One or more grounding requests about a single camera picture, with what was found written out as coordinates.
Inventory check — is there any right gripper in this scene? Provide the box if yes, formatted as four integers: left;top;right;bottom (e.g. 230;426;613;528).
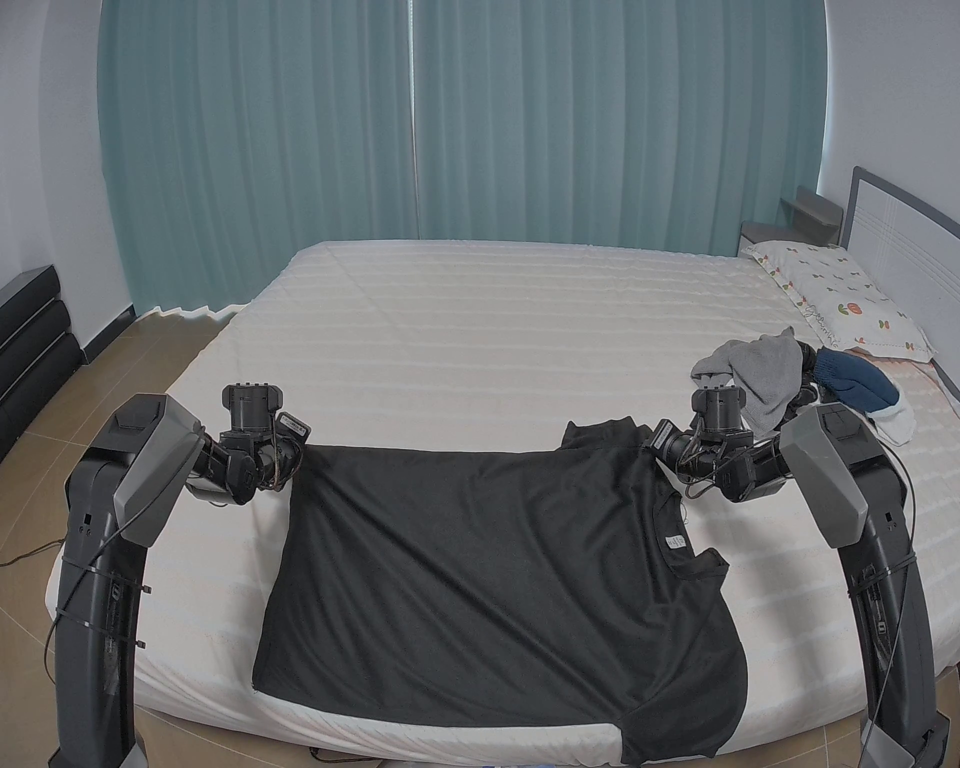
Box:
658;434;722;482

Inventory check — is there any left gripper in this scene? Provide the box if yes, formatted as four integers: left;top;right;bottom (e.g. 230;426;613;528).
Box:
260;438;306;493

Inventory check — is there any black T-shirt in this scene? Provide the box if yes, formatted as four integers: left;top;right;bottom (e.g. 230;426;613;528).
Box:
251;418;751;767

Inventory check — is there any pile of clothes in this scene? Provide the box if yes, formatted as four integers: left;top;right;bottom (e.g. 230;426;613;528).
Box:
690;326;819;438

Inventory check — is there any bed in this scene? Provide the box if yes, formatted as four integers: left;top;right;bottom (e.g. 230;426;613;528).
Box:
46;166;960;760

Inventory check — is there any dark blue garment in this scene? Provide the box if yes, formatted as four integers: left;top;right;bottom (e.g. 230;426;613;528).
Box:
813;346;918;448

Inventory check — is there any white printed pillow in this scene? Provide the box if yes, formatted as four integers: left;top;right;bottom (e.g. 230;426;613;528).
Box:
750;240;936;363

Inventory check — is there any grey bedside table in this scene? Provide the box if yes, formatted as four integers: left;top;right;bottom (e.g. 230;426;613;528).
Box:
738;186;846;249

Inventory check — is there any black chest of drawers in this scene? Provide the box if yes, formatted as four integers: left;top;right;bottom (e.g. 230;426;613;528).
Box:
0;264;82;460

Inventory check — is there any blue-green curtain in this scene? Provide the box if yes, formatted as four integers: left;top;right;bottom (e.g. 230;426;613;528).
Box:
97;0;421;321
411;0;831;258

